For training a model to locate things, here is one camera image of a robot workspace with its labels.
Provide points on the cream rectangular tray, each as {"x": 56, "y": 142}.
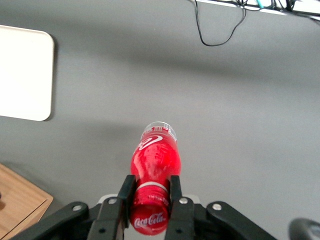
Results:
{"x": 22, "y": 75}

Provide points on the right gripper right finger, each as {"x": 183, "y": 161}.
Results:
{"x": 181, "y": 220}

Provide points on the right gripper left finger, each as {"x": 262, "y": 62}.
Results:
{"x": 112, "y": 215}

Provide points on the red coke bottle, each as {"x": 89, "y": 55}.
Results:
{"x": 155, "y": 160}

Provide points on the wooden drawer cabinet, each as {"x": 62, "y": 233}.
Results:
{"x": 17, "y": 200}

